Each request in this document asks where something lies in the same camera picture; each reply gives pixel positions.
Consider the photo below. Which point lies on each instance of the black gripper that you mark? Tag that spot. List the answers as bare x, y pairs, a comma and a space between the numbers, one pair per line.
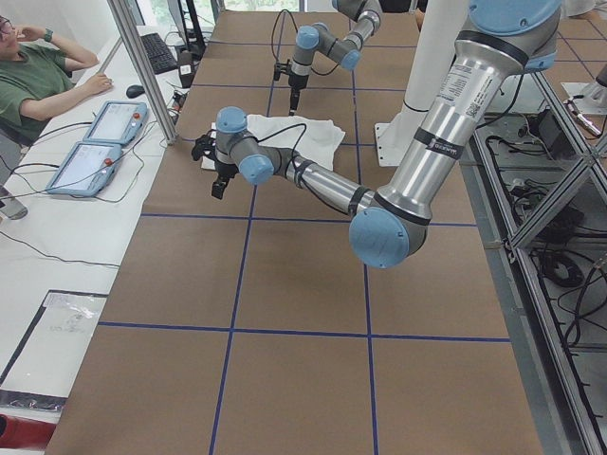
224, 169
296, 82

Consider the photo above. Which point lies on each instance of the white printed t-shirt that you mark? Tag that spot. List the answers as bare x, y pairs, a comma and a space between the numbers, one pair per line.
316, 140

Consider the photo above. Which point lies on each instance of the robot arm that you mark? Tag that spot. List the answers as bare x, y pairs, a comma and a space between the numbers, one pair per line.
466, 50
317, 38

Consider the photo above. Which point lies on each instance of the far teach pendant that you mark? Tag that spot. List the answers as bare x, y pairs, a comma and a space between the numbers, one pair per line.
118, 122

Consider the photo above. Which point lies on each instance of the teach pendant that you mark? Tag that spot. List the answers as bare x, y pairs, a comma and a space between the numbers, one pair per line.
87, 169
118, 122

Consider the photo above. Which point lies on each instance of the black computer mouse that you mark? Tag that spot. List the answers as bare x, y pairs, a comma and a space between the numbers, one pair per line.
134, 91

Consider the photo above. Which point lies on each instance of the near teach pendant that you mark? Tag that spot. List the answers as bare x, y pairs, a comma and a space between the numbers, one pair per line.
87, 169

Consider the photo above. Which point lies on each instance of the black keyboard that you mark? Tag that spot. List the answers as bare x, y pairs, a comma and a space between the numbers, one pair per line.
160, 56

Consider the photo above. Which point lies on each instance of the person in green shirt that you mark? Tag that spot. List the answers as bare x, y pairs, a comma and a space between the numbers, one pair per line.
36, 86

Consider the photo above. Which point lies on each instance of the plastic document sleeve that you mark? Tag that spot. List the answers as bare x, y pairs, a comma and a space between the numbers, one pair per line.
42, 369

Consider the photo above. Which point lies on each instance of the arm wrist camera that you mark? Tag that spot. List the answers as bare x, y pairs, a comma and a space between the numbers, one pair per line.
280, 69

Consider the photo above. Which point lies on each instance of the aluminium frame post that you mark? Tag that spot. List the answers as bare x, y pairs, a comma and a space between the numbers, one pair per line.
129, 34

